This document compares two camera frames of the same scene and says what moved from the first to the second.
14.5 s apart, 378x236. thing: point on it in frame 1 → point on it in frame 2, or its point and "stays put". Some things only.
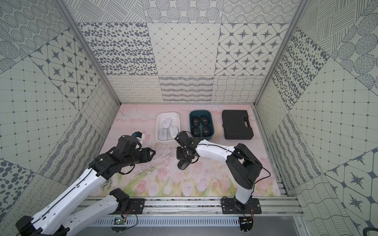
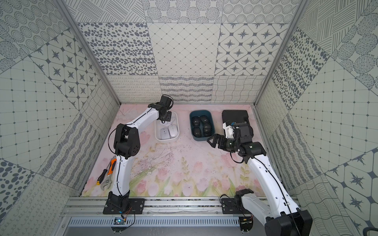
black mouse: (195, 121) stays put
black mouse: (196, 132) stays put
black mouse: (206, 131) stays put
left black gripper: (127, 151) → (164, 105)
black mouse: (204, 120) stays put
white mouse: (173, 131) stays put
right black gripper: (179, 156) → (216, 137)
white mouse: (163, 134) stays put
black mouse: (182, 164) → (207, 128)
